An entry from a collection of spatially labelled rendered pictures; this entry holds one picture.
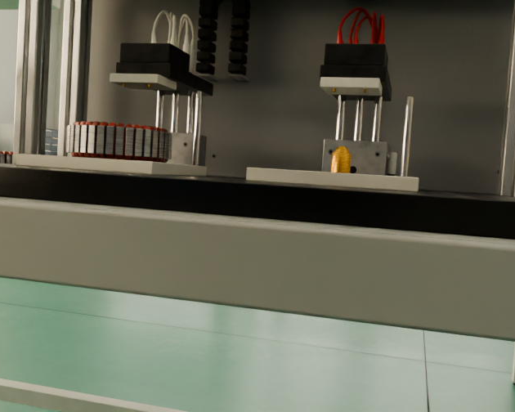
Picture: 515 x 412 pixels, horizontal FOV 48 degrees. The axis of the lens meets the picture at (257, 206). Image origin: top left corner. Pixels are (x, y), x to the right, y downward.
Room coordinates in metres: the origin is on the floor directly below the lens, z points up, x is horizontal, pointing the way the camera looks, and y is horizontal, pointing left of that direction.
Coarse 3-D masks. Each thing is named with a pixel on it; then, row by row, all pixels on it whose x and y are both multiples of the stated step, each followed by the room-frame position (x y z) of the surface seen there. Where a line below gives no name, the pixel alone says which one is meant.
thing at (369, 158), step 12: (324, 144) 0.70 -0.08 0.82; (336, 144) 0.70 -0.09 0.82; (348, 144) 0.70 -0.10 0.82; (360, 144) 0.69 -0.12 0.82; (372, 144) 0.69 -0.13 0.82; (384, 144) 0.68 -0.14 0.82; (324, 156) 0.70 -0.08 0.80; (360, 156) 0.69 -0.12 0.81; (372, 156) 0.69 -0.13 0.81; (384, 156) 0.68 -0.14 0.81; (324, 168) 0.70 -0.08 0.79; (360, 168) 0.69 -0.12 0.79; (372, 168) 0.69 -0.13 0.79; (384, 168) 0.68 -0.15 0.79
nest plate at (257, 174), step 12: (252, 168) 0.52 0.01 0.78; (264, 168) 0.52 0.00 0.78; (252, 180) 0.52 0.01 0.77; (264, 180) 0.52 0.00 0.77; (276, 180) 0.52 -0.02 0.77; (288, 180) 0.51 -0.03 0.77; (300, 180) 0.51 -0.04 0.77; (312, 180) 0.51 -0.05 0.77; (324, 180) 0.51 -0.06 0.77; (336, 180) 0.50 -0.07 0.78; (348, 180) 0.50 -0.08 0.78; (360, 180) 0.50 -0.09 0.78; (372, 180) 0.50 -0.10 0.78; (384, 180) 0.49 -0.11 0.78; (396, 180) 0.49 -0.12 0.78; (408, 180) 0.49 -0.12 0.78
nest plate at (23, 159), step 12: (24, 156) 0.58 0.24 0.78; (36, 156) 0.58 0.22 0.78; (48, 156) 0.58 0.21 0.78; (60, 156) 0.57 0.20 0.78; (72, 168) 0.57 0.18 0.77; (84, 168) 0.57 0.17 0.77; (96, 168) 0.56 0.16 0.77; (108, 168) 0.56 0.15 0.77; (120, 168) 0.56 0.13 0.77; (132, 168) 0.55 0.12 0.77; (144, 168) 0.55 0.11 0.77; (156, 168) 0.56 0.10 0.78; (168, 168) 0.59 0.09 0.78; (180, 168) 0.61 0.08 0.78; (192, 168) 0.65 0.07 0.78; (204, 168) 0.69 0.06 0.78
